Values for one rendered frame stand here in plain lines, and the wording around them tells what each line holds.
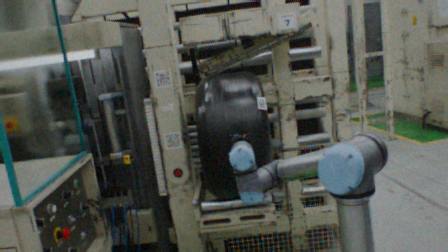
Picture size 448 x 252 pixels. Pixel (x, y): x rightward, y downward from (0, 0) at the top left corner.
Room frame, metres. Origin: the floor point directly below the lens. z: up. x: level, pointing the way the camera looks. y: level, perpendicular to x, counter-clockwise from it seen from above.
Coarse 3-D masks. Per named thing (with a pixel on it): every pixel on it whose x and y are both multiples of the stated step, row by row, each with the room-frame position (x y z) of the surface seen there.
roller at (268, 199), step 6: (234, 198) 1.83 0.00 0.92; (240, 198) 1.82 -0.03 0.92; (264, 198) 1.81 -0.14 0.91; (270, 198) 1.80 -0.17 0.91; (204, 204) 1.82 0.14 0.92; (210, 204) 1.82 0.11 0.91; (216, 204) 1.81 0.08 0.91; (222, 204) 1.81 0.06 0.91; (228, 204) 1.81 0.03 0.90; (234, 204) 1.81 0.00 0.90; (240, 204) 1.81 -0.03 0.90; (246, 204) 1.81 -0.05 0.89; (252, 204) 1.81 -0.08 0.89; (258, 204) 1.81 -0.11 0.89; (204, 210) 1.82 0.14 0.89; (210, 210) 1.82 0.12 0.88
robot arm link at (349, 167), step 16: (336, 144) 1.01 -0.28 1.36; (352, 144) 0.99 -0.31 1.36; (368, 144) 1.01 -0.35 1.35; (320, 160) 1.00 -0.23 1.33; (336, 160) 0.97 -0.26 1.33; (352, 160) 0.94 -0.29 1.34; (368, 160) 0.97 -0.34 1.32; (384, 160) 1.02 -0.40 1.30; (320, 176) 1.00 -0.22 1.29; (336, 176) 0.96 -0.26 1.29; (352, 176) 0.93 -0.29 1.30; (368, 176) 0.96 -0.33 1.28; (336, 192) 0.96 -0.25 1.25; (352, 192) 0.95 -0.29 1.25; (368, 192) 0.95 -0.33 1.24; (352, 208) 0.97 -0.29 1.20; (368, 208) 0.97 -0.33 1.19; (352, 224) 0.97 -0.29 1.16; (368, 224) 0.97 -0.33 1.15; (352, 240) 0.97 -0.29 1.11; (368, 240) 0.96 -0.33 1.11
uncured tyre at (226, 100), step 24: (240, 72) 1.95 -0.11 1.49; (216, 96) 1.77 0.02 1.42; (240, 96) 1.76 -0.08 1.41; (264, 96) 1.83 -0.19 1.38; (216, 120) 1.70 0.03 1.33; (240, 120) 1.69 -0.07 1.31; (264, 120) 1.72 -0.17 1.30; (216, 144) 1.68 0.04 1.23; (264, 144) 1.68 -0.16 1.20; (216, 168) 1.68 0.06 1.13; (216, 192) 1.76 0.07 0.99; (264, 192) 1.81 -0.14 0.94
